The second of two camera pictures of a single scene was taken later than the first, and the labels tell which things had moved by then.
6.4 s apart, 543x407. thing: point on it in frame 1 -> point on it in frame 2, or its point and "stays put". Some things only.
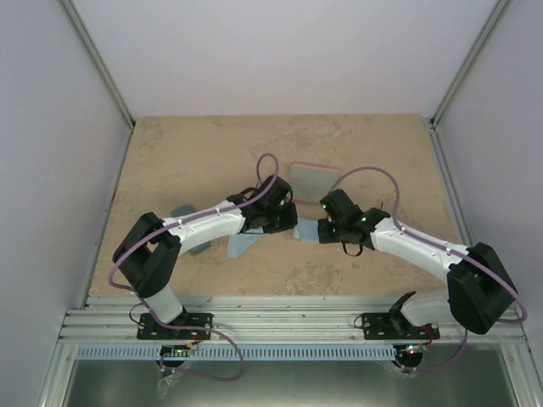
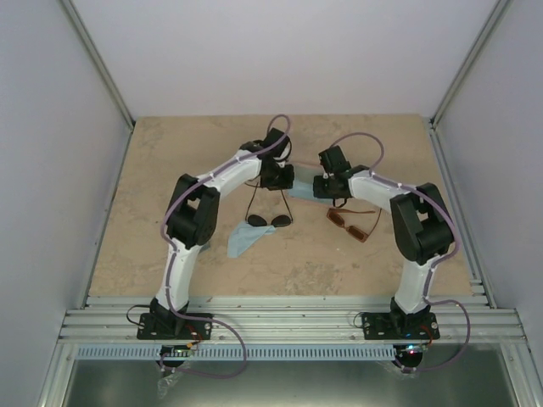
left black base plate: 149,329 stays put
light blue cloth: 238,243 stays put
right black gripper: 325,236 -> 319,192
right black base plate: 395,326 stays put
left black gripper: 290,221 -> 286,182
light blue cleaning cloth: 306,231 -> 305,191
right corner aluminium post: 476,51 stays put
